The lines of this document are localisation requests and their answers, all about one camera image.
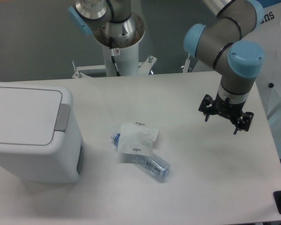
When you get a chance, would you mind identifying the white umbrella with lettering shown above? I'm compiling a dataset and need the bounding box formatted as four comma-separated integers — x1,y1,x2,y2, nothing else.
192,2,281,120

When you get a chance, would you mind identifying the white pedestal base bracket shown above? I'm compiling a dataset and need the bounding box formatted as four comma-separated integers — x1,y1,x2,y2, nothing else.
71,55,192,79

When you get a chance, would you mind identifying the black cable on pedestal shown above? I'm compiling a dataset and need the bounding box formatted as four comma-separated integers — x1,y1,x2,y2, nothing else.
109,36,121,77

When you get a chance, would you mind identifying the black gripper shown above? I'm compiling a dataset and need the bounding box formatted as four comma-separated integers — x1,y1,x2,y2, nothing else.
199,93,254,135

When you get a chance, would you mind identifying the white plastic pouch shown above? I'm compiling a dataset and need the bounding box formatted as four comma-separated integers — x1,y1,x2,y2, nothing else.
117,122,159,157

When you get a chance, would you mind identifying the crushed clear plastic bottle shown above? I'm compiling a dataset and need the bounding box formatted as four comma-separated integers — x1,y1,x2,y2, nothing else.
111,132,170,182

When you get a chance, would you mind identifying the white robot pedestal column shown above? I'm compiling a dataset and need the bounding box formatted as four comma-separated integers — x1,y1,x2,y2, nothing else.
92,13,146,77

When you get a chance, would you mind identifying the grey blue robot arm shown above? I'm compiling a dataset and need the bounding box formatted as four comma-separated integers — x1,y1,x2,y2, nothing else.
68,0,264,131

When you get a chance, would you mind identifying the white push-lid trash can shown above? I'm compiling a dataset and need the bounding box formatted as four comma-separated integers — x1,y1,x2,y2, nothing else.
0,82,83,183

